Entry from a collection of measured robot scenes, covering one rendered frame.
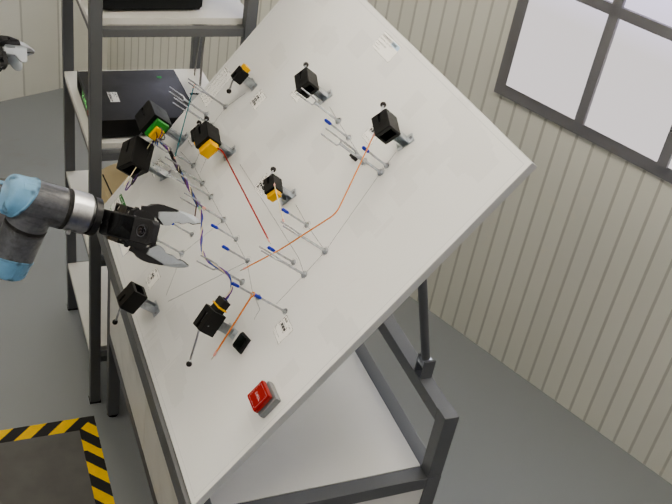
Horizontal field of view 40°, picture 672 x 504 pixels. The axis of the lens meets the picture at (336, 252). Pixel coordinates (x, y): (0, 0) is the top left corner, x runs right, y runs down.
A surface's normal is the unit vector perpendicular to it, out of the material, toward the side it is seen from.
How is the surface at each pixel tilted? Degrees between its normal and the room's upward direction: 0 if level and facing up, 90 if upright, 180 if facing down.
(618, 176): 90
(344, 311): 53
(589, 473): 0
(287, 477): 0
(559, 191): 90
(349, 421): 0
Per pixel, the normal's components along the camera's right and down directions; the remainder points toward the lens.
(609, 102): -0.72, 0.30
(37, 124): 0.15, -0.81
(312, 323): -0.65, -0.41
